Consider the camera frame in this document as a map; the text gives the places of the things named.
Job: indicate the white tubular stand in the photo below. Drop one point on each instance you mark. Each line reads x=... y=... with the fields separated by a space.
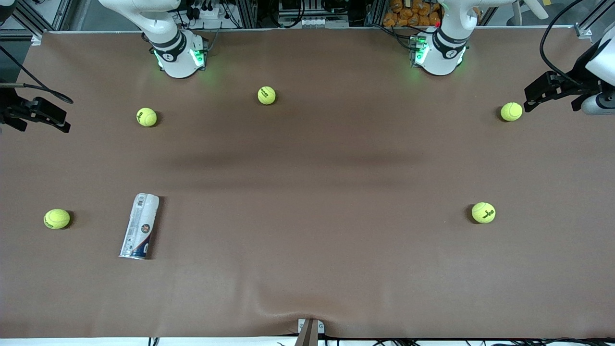
x=534 y=8

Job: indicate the yellow tennis ball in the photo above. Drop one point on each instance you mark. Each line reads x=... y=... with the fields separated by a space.
x=56 y=218
x=483 y=212
x=511 y=111
x=146 y=117
x=266 y=95

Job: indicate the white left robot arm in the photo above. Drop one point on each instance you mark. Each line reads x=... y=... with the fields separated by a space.
x=442 y=57

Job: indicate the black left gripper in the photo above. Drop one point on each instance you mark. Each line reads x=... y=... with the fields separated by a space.
x=580 y=71

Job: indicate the white power strip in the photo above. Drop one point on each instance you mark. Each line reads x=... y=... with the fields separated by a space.
x=206 y=10

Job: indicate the aluminium frame rail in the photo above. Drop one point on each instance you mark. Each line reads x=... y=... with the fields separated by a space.
x=43 y=19
x=375 y=12
x=593 y=19
x=247 y=13

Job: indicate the grey electronics box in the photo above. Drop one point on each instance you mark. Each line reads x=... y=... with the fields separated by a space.
x=312 y=17

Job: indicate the orange packets pile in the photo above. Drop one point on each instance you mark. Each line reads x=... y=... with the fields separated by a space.
x=413 y=12

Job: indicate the white and navy tennis can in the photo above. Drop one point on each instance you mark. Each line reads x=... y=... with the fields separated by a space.
x=140 y=226

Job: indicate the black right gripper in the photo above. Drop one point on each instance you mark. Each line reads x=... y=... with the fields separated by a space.
x=8 y=102

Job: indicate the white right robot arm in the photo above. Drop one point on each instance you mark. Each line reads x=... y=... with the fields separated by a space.
x=175 y=57

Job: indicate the grey metal bracket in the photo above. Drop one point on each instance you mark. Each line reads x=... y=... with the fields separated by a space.
x=310 y=331

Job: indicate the brown table mat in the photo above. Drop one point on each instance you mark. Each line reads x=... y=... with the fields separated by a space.
x=336 y=269

